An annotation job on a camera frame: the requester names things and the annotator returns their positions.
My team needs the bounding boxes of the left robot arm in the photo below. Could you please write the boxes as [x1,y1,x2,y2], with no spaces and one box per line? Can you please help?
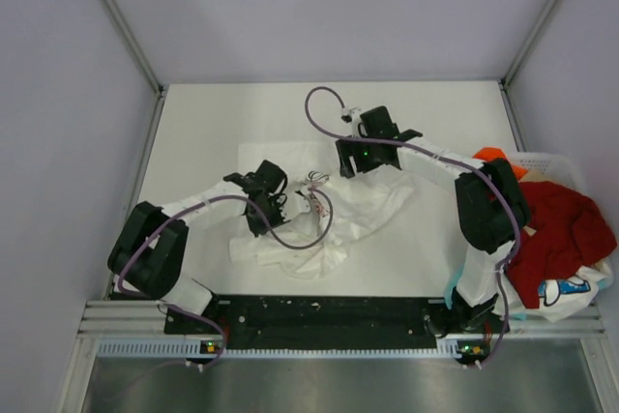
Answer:
[107,161,288,333]

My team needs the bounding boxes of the orange t shirt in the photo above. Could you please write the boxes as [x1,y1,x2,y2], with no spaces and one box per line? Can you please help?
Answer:
[473,147,528,181]

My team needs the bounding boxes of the white printed t shirt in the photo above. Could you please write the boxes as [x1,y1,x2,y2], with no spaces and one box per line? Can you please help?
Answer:
[502,258,614,322]

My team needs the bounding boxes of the right aluminium frame post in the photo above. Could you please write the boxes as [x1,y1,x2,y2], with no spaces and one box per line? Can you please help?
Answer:
[500,0,564,93]

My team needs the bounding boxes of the teal t shirt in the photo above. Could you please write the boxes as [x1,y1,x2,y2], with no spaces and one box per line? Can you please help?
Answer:
[444,270,462,310]

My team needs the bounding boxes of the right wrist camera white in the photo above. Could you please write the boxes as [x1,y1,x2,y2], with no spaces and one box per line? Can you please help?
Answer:
[340,106,366,137]

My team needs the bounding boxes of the aluminium front rail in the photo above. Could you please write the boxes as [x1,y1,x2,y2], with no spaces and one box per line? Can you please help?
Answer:
[77,301,166,338]

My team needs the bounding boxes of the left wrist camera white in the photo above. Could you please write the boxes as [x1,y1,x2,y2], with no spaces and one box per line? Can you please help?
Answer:
[281,180,312,221]

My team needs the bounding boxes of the aluminium frame post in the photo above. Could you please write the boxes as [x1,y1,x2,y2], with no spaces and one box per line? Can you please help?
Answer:
[500,0,564,93]
[99,0,164,96]

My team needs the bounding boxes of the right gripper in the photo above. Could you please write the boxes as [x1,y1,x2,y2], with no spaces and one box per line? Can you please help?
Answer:
[336,132,381,179]

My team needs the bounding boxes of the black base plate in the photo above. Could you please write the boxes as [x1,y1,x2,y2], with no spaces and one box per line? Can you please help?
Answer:
[163,293,512,350]

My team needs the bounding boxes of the white laundry basket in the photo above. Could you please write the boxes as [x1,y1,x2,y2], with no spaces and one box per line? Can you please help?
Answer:
[507,152,618,322]

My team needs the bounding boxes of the red t shirt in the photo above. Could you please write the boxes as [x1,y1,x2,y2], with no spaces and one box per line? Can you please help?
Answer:
[507,181,617,310]

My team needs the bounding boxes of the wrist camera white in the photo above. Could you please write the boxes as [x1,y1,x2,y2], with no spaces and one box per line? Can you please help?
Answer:
[281,180,312,221]
[340,106,366,137]

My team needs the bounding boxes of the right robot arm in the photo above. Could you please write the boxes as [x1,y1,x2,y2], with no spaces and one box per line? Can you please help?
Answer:
[336,106,531,332]

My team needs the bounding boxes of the left aluminium frame post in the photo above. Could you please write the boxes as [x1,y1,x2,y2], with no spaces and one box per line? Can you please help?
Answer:
[99,0,164,96]

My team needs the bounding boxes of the grey slotted cable duct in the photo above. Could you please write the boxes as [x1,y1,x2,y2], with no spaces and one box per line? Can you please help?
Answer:
[96,339,483,360]

